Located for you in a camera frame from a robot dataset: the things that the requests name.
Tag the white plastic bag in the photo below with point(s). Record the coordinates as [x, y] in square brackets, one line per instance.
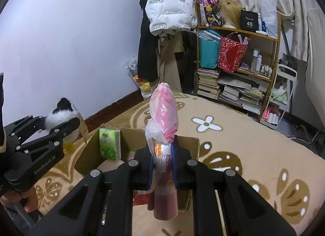
[269, 12]

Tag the black box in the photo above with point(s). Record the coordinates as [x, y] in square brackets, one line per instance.
[248, 22]

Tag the wooden shelf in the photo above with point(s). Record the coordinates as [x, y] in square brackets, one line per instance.
[264, 37]

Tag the cardboard box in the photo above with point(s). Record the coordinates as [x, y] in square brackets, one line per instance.
[87, 154]

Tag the colourful tote bag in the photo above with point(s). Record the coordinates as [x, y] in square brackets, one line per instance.
[209, 10]

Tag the white puffer jacket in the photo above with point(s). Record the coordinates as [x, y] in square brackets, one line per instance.
[170, 5]

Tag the teal bag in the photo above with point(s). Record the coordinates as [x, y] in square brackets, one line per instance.
[208, 53]

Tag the stack of books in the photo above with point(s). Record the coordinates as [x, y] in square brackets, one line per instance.
[208, 83]

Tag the green tissue pack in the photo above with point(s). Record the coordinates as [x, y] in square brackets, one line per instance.
[109, 144]

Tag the pile of books and papers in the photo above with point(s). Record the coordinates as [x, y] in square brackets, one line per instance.
[241, 93]

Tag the blonde wig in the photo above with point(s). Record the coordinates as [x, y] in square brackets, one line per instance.
[229, 10]

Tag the red patterned bag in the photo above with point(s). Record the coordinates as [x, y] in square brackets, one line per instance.
[229, 55]

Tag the pink packet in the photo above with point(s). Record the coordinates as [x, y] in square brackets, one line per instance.
[163, 114]

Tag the beige coat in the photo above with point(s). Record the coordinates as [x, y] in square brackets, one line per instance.
[167, 68]

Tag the beige printed blanket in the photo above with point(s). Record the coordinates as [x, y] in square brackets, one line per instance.
[228, 129]

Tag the person's left hand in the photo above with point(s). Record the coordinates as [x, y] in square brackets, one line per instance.
[30, 200]

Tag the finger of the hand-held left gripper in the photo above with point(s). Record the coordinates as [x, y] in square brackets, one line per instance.
[58, 134]
[25, 126]

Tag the plastic bag of toys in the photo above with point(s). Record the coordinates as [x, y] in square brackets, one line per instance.
[142, 86]

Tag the white trolley cart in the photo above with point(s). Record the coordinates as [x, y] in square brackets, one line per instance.
[287, 73]

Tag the black coat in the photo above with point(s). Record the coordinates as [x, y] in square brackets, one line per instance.
[147, 55]

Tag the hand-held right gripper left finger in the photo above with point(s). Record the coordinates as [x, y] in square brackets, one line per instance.
[151, 175]

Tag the row of white cosmetic bottles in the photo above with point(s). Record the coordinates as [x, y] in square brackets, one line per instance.
[256, 60]

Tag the white quilt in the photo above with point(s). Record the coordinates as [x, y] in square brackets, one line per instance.
[317, 73]

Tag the black white plush toy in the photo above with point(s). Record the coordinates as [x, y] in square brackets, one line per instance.
[61, 116]

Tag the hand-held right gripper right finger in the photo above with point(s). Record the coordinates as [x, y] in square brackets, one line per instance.
[174, 172]

